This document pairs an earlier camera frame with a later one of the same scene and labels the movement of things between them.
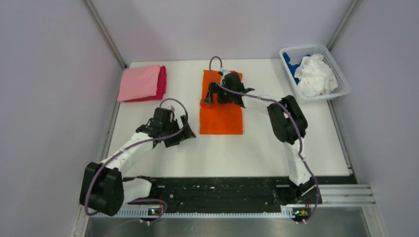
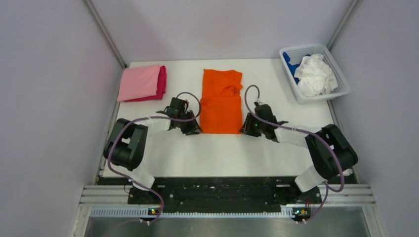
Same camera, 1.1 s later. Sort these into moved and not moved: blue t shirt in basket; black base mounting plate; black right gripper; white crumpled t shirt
Moved: black right gripper
Not moved: white crumpled t shirt; blue t shirt in basket; black base mounting plate
